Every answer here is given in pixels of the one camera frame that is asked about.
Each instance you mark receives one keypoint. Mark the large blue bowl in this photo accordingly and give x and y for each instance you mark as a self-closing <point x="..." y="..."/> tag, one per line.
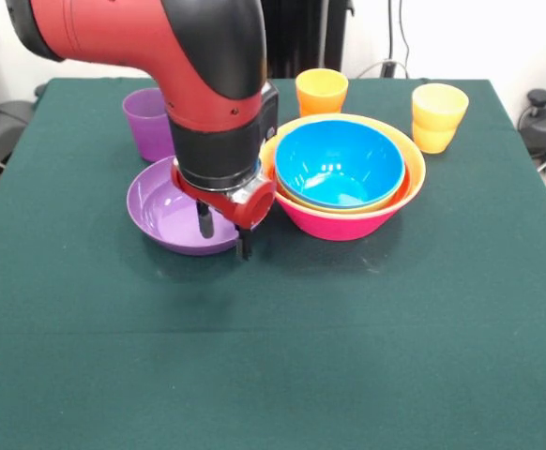
<point x="338" y="164"/>

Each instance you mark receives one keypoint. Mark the green bowl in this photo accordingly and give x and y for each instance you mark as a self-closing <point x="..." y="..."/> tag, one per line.
<point x="310" y="202"/>

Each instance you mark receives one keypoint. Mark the dark green table cloth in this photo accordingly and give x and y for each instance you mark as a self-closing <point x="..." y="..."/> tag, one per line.
<point x="273" y="351"/>

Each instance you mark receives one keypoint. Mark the orange cup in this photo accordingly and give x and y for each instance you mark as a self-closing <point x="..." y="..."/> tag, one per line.
<point x="322" y="94"/>

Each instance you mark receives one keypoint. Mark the purple bowl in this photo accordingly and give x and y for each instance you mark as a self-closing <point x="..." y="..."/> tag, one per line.
<point x="170" y="220"/>

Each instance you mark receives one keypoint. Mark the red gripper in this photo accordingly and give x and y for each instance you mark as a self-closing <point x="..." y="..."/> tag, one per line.
<point x="254" y="208"/>

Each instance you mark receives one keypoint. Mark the yellow cup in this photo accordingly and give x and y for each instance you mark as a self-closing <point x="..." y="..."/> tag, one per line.
<point x="437" y="117"/>

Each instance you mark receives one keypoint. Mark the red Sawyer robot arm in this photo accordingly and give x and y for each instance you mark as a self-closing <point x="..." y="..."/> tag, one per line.
<point x="184" y="56"/>

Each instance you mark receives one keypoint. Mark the large orange bowl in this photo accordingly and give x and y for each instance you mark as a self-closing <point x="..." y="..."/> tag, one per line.
<point x="414" y="159"/>

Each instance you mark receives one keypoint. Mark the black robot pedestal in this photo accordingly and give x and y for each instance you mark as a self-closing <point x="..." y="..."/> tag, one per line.
<point x="306" y="37"/>

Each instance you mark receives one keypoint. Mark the pink bowl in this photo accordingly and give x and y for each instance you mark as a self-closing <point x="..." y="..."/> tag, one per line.
<point x="343" y="227"/>

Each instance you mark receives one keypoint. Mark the purple cup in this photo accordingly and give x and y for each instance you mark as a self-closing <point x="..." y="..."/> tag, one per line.
<point x="146" y="126"/>

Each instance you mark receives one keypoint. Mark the red bowl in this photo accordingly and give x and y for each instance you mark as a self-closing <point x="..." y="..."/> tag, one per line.
<point x="406" y="185"/>

